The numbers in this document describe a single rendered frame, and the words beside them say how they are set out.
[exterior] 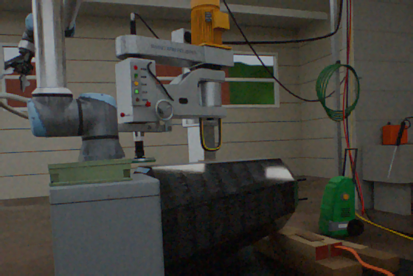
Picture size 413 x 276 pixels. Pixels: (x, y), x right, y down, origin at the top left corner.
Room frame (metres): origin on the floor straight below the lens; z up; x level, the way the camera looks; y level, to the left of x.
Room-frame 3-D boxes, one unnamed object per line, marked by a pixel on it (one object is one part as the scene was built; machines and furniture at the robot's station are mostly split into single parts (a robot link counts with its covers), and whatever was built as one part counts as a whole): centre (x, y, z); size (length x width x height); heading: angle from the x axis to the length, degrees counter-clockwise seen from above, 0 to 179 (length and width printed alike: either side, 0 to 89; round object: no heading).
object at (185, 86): (2.73, 0.10, 1.32); 0.74 x 0.23 x 0.49; 129
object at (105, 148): (1.50, 0.41, 0.98); 0.19 x 0.19 x 0.10
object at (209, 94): (2.91, -0.09, 1.36); 0.19 x 0.19 x 0.20
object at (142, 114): (2.55, 0.36, 1.34); 0.36 x 0.22 x 0.45; 129
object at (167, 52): (2.72, 0.14, 1.63); 0.96 x 0.25 x 0.17; 129
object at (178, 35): (3.51, 0.12, 2.00); 0.20 x 0.18 x 0.15; 22
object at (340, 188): (3.64, -1.39, 0.43); 0.35 x 0.35 x 0.87; 7
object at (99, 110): (1.50, 0.42, 1.11); 0.17 x 0.15 x 0.18; 119
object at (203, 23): (2.90, -0.11, 1.92); 0.31 x 0.28 x 0.40; 39
